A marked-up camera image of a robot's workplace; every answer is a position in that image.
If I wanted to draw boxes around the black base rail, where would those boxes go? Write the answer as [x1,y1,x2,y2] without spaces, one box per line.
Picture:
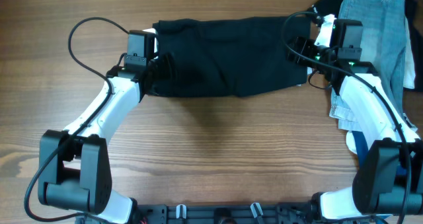
[75,202,371,224]

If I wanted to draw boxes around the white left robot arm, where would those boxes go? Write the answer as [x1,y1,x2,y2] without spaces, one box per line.
[24,28,169,223]

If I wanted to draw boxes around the black shorts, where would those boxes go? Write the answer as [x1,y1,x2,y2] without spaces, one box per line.
[149,17,311,97]

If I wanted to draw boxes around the blue garment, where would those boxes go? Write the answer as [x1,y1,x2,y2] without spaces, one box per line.
[352,130,407,224]

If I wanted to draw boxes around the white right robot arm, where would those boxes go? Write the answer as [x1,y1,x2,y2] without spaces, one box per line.
[285,12,422,223]

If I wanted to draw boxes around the light blue denim jeans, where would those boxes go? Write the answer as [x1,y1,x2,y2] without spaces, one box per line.
[339,0,406,116]

